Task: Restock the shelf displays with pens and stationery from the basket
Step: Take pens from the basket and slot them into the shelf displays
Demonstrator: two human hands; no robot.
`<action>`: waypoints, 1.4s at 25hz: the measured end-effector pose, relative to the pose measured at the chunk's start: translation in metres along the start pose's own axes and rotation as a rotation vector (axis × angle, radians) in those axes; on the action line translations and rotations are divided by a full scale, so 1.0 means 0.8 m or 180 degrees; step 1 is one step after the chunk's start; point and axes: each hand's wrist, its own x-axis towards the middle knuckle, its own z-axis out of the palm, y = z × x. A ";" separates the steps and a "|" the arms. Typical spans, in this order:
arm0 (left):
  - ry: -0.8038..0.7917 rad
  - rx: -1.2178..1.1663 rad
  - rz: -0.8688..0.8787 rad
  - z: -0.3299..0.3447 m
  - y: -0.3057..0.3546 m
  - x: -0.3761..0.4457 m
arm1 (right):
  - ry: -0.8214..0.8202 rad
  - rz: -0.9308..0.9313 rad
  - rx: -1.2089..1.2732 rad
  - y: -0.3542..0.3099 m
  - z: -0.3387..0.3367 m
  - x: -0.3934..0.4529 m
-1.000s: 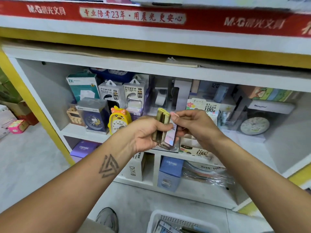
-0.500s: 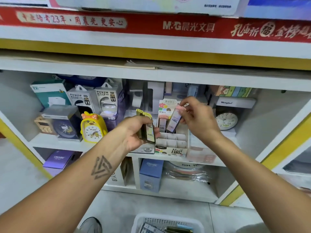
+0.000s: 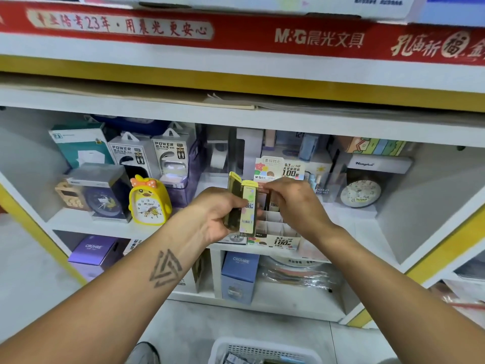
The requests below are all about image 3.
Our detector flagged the person's left hand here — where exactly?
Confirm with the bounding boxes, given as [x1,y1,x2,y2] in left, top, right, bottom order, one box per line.
[178,187,247,247]

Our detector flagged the person's right hand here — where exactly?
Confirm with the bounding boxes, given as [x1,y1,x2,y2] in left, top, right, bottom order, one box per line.
[261,176,334,241]

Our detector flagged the yellow refill packets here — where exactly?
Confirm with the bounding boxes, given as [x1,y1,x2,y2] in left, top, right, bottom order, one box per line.
[226,172,262,236]

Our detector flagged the white shelf with yellow trim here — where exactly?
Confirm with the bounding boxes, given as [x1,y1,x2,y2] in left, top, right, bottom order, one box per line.
[0,0,485,331]

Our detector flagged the white plastic basket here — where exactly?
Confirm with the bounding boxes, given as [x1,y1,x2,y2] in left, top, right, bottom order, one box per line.
[208,337,323,364]

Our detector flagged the pile of lead refill packets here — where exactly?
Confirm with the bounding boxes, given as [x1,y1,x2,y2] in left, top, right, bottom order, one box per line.
[223,352,289,364]

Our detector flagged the person's left forearm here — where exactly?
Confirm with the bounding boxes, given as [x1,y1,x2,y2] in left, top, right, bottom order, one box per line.
[0,219,209,364]

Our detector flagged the person's right forearm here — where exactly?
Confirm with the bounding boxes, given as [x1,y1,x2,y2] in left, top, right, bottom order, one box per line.
[311,223,485,364]

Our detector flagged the purple translucent container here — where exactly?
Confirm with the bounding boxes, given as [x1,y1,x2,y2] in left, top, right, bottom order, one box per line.
[163,136,206,208]

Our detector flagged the white refill display box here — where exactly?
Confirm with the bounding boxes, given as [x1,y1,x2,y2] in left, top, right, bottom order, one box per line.
[254,155,308,249]

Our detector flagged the yellow alarm clock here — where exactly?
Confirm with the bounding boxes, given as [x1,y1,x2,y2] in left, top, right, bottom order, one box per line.
[128,175,173,226]

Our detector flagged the white round clock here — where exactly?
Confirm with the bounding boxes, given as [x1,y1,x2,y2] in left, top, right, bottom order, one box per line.
[338,172,382,209]

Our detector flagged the stack of wrapped discs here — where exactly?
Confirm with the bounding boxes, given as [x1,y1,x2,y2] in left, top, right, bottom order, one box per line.
[261,257,342,289]

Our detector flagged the tape dispenser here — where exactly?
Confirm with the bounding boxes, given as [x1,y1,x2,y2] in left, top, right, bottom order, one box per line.
[205,126,239,179]

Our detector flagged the blue small carton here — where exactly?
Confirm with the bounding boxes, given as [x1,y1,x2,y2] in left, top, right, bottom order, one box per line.
[220,251,261,305]

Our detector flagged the white hanging accessory box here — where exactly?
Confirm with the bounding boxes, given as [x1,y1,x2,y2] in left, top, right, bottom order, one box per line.
[152,123,200,179]
[108,132,162,180]

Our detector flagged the white long box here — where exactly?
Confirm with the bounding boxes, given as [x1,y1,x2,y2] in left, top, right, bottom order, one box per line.
[333,151,414,175]

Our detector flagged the pastel sticky notes pack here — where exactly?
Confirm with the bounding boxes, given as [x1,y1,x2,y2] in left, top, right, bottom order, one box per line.
[333,135,410,156]

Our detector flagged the clear boxed dark clock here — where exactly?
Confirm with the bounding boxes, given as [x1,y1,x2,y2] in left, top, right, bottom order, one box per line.
[67,163,131,222]

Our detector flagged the flat cardboard sheets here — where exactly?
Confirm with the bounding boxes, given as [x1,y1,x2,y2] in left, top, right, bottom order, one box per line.
[205,90,485,114]

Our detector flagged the purple box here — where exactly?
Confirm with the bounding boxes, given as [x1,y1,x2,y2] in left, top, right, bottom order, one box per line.
[69,236,122,281]

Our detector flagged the small tan alarm clock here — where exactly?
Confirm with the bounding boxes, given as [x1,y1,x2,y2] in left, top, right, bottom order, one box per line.
[55,180,88,211]

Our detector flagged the teal white box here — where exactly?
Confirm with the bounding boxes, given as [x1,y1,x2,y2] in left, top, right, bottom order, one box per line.
[49,122,116,170]

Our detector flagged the grey sneaker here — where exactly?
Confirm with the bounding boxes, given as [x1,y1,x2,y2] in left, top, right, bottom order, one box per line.
[125,342,162,364]

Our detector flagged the grey box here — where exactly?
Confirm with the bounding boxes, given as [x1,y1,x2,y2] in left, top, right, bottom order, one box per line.
[455,250,485,281]

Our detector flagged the plastic wrapped items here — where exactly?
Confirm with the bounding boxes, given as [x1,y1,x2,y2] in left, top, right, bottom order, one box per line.
[432,280,485,308]

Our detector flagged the red banner strip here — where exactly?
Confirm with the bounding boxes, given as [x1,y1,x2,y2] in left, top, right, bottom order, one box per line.
[0,0,485,67]

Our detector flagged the white printed box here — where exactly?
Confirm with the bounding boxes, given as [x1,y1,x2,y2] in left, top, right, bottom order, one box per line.
[99,0,418,21]

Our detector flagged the blue printed box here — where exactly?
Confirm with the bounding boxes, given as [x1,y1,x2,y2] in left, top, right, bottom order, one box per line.
[413,0,485,27]

